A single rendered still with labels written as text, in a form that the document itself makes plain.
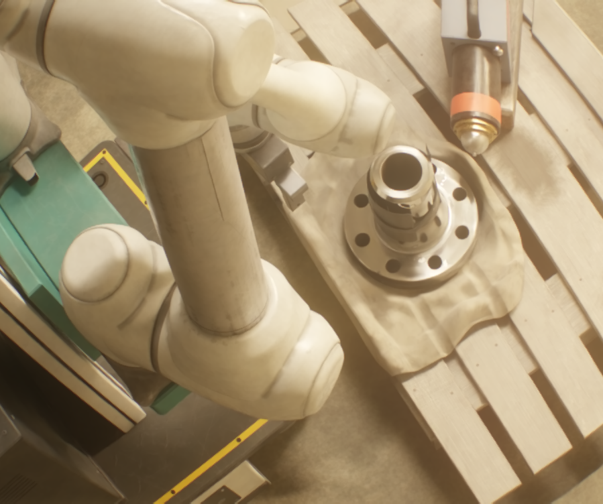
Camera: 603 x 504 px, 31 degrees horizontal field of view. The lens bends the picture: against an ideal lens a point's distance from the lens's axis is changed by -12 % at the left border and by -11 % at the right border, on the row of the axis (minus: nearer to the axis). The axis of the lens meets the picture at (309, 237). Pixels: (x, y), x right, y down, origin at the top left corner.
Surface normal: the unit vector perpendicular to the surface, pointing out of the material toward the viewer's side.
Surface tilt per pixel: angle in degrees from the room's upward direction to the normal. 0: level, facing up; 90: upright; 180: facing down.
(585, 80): 0
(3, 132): 91
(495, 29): 0
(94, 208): 0
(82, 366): 90
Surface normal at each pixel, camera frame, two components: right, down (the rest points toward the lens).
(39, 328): 0.65, 0.65
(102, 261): -0.27, -0.42
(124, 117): -0.39, 0.84
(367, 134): 0.17, 0.46
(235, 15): 0.41, -0.42
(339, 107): 0.32, 0.15
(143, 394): -0.14, -0.19
